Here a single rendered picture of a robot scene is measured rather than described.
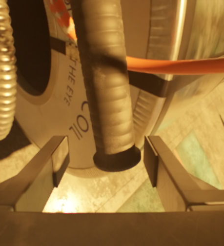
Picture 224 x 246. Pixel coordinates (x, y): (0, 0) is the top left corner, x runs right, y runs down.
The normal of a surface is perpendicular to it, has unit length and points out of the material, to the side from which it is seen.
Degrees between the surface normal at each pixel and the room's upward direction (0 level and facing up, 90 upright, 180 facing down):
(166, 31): 89
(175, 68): 79
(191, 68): 83
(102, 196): 0
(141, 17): 90
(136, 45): 90
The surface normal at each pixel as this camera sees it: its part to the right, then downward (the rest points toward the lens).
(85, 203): 0.56, -0.27
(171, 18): -0.67, 0.38
